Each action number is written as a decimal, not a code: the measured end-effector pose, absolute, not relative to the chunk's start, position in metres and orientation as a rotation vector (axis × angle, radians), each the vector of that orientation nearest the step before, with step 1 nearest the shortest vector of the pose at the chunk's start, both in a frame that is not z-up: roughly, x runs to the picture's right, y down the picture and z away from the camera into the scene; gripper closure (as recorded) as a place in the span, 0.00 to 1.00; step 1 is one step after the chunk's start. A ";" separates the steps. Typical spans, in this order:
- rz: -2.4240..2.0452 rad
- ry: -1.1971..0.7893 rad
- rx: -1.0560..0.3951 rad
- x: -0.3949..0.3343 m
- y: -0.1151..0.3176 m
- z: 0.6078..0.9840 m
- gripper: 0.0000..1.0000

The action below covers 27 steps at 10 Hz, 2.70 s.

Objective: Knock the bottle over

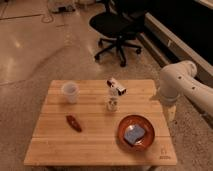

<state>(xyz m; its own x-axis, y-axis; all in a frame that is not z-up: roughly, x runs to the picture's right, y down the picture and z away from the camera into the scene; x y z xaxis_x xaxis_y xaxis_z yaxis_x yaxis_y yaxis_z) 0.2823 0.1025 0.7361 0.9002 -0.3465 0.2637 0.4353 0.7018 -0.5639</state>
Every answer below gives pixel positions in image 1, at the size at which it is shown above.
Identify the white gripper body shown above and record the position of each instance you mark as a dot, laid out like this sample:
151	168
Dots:
170	113

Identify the small clear bottle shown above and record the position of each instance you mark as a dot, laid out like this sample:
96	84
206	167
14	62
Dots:
112	102

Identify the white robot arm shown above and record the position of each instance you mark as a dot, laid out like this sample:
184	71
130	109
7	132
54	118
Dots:
179	78

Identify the brown round plate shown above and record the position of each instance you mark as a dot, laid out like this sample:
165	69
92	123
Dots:
147	139

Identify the blue sponge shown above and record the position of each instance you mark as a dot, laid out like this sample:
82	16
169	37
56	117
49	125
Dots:
134	133

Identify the black office chair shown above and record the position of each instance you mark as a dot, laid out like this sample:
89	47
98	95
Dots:
121	21

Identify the white plastic cup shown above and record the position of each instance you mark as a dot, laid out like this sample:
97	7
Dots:
70	90

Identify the wooden table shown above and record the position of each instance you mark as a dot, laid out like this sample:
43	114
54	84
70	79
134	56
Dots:
55	143

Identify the white device on floor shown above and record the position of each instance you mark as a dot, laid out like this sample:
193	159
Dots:
58	6

